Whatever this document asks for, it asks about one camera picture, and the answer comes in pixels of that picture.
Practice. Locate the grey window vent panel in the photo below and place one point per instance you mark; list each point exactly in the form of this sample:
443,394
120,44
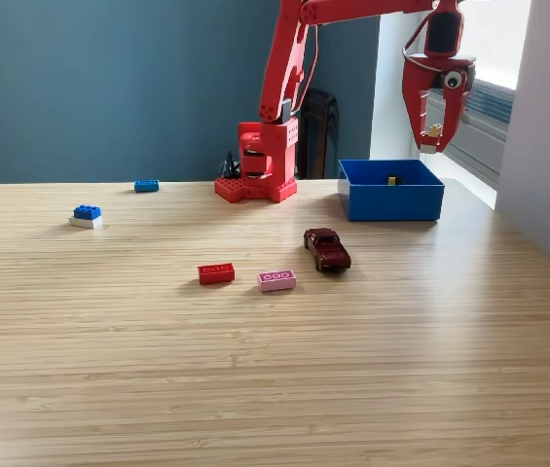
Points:
484,141

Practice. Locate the white window frame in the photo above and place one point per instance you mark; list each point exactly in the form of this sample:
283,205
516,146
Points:
523,44

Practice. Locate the dark red toy car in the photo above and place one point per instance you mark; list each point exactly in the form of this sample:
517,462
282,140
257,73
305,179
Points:
330,253

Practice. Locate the black chair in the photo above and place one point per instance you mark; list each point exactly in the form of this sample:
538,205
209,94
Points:
325,141

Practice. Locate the blue and white brick stack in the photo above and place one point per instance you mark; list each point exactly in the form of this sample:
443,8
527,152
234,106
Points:
85,216

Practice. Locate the small blue brick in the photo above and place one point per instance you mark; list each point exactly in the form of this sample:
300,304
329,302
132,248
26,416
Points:
146,186

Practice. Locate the red white yellow brick stack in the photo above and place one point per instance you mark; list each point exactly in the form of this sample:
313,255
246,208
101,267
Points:
432,141

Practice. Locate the flat pink brick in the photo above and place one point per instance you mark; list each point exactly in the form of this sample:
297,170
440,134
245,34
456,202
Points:
277,281

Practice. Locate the yellow toy digger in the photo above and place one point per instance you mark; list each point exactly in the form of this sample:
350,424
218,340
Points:
392,181

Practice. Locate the blue plastic bin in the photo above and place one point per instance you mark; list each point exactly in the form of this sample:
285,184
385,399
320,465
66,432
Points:
391,204

